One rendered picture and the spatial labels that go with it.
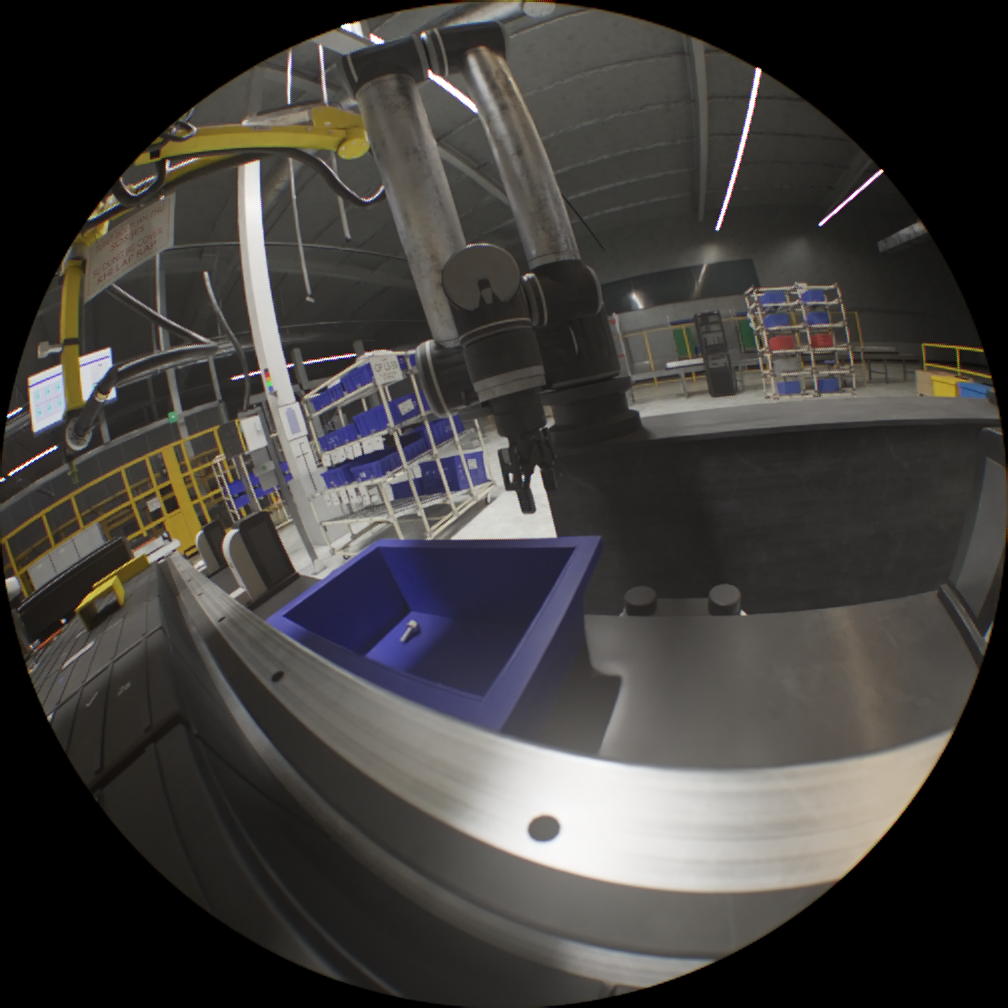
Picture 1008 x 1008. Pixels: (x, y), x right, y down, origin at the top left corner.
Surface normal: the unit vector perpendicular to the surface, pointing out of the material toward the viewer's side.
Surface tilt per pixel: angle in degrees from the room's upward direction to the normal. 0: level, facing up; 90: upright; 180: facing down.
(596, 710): 0
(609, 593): 90
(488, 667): 0
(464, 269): 90
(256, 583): 90
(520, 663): 0
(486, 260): 90
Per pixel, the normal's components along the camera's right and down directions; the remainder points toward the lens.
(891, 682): -0.26, -0.91
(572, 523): -0.46, 0.40
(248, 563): 0.85, -0.07
